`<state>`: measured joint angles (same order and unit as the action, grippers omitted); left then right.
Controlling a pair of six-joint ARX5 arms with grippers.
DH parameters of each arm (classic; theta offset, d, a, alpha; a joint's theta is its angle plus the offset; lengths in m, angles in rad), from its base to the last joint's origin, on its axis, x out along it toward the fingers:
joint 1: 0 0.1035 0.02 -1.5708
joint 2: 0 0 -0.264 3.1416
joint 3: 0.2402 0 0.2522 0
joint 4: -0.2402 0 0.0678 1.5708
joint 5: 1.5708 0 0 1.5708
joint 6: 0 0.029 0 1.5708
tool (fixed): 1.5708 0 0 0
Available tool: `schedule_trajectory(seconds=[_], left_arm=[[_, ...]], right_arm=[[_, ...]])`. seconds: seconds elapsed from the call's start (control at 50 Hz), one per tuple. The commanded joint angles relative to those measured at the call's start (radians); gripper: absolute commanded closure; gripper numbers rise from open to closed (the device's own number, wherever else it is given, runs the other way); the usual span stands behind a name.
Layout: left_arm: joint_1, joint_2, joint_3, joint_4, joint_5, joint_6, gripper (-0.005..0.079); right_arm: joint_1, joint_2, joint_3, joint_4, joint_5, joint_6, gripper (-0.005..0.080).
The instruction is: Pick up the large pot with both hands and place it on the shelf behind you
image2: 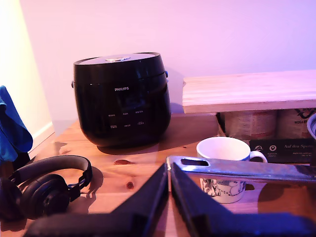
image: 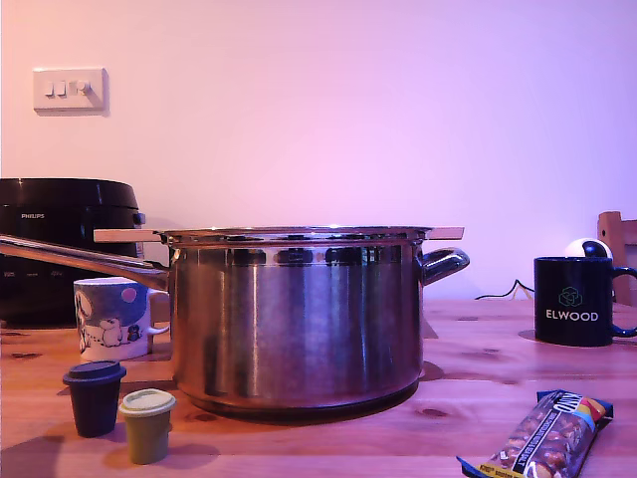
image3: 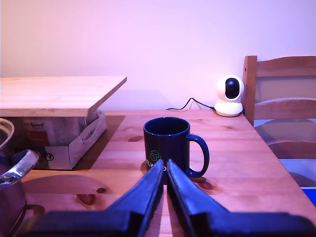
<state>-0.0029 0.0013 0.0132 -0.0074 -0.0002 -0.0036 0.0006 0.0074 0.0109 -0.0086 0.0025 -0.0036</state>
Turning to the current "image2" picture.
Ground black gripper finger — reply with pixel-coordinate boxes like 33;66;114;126
170;162;237;237
103;163;170;237

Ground large steel pot long handle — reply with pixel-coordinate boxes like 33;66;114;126
166;112;316;185

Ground wooden shelf board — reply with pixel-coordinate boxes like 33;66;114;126
182;70;316;114

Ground white mug cartoon print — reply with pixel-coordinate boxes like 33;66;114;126
196;137;269;204

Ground can with red-white label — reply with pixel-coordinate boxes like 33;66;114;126
223;110;278;141

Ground black Philips rice cooker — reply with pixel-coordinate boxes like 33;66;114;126
71;51;172;149

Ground black headphones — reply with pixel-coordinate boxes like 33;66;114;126
0;155;93;220

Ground cardboard tray with dark label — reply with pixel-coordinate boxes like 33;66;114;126
248;134;316;164

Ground blue cloth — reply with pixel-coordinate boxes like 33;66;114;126
0;85;34;162

